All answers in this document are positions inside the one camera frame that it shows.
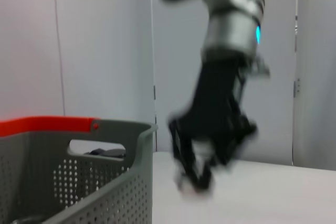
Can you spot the red plastic bar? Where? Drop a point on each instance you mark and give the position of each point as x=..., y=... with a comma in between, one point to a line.
x=47, y=124

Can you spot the grey metal partition post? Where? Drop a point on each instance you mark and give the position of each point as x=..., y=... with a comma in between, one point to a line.
x=295, y=90

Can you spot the grey-green perforated storage bin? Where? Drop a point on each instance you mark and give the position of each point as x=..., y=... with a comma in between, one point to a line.
x=92, y=187

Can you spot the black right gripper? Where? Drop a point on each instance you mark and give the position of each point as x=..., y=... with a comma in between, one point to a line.
x=218, y=108

